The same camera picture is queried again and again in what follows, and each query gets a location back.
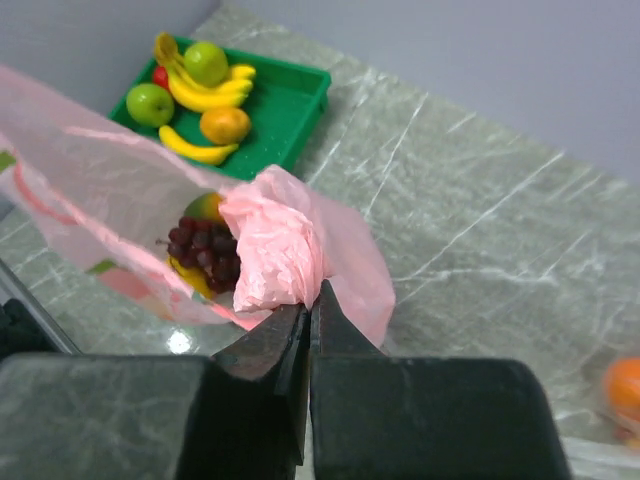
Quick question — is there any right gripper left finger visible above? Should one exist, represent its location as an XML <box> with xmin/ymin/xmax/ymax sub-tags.
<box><xmin>1</xmin><ymin>306</ymin><xmax>309</xmax><ymax>479</ymax></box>

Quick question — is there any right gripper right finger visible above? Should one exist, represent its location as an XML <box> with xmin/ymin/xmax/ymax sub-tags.
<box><xmin>310</xmin><ymin>283</ymin><xmax>571</xmax><ymax>479</ymax></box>

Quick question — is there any dark fake grape bunch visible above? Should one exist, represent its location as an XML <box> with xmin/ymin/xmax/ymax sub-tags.
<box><xmin>155</xmin><ymin>216</ymin><xmax>241</xmax><ymax>297</ymax></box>

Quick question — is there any green red fake mango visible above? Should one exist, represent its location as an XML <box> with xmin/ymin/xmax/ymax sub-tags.
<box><xmin>183</xmin><ymin>192</ymin><xmax>225</xmax><ymax>223</ymax></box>

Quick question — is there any pink plastic bag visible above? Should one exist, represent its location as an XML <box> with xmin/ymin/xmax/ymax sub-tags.
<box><xmin>1</xmin><ymin>68</ymin><xmax>396</xmax><ymax>346</ymax></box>

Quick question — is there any clear bag of fruits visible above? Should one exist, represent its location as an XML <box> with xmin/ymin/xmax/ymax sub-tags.
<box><xmin>563</xmin><ymin>355</ymin><xmax>639</xmax><ymax>474</ymax></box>

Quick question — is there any yellow fake banana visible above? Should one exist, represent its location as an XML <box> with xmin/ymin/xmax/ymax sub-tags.
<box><xmin>158</xmin><ymin>125</ymin><xmax>239</xmax><ymax>166</ymax></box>

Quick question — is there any orange fake orange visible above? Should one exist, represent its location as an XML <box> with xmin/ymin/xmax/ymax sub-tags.
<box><xmin>199</xmin><ymin>107</ymin><xmax>252</xmax><ymax>145</ymax></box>

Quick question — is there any green fake apple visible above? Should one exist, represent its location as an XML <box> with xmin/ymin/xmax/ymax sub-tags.
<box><xmin>125</xmin><ymin>83</ymin><xmax>175</xmax><ymax>128</ymax></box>

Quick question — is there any red fake strawberry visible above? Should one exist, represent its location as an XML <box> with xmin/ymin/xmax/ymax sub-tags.
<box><xmin>152</xmin><ymin>66</ymin><xmax>170</xmax><ymax>91</ymax></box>

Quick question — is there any green fake pear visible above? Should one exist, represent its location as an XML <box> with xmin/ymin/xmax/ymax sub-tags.
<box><xmin>183</xmin><ymin>42</ymin><xmax>229</xmax><ymax>88</ymax></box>

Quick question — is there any green plastic tray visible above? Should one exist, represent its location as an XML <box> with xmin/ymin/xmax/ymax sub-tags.
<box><xmin>108</xmin><ymin>47</ymin><xmax>331</xmax><ymax>180</ymax></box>

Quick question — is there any small yellow banana bunch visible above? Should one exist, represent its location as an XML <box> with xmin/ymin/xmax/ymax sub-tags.
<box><xmin>153</xmin><ymin>32</ymin><xmax>257</xmax><ymax>113</ymax></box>

